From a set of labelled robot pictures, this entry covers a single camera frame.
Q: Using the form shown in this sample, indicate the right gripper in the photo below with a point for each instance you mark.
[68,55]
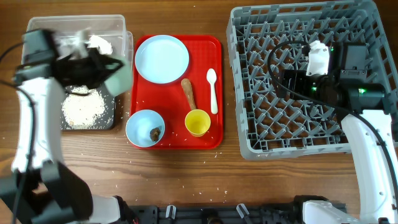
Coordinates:
[296,77]

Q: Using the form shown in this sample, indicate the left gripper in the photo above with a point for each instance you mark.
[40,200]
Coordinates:
[87,66]

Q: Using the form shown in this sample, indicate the green bowl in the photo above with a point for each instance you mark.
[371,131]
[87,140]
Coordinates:
[122,80]

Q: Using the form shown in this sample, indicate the white tissue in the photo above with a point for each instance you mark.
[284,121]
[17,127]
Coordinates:
[102,45]

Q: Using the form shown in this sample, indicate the white rice pile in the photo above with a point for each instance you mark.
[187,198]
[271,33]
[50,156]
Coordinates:
[81,112]

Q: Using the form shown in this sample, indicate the small light blue bowl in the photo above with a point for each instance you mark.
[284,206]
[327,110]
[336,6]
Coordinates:
[140,125]

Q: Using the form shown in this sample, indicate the large light blue plate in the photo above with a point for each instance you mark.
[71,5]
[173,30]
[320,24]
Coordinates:
[162,59]

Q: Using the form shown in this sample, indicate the brown food lump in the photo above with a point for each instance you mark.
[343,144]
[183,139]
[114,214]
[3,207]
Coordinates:
[155,134]

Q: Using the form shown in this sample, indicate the white plastic spoon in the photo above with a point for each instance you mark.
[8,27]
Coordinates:
[212,78]

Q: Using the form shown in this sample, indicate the yellow plastic cup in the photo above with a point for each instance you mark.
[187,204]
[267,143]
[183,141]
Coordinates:
[197,122]

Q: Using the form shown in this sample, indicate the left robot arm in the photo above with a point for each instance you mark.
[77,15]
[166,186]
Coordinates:
[42,189]

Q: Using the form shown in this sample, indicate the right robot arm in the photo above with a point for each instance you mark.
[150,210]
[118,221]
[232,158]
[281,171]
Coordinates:
[336,77]

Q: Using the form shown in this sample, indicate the black waste tray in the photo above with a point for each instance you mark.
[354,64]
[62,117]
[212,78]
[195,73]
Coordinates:
[107,120]

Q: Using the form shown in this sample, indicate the grey dishwasher rack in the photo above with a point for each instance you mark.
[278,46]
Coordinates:
[270,127]

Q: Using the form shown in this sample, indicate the clear plastic bin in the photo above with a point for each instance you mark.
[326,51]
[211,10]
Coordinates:
[102,31]

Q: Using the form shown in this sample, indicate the brown carrot-shaped food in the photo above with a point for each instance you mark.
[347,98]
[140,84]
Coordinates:
[188,91]

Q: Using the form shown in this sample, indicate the red serving tray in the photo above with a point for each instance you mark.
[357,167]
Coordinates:
[170,102]

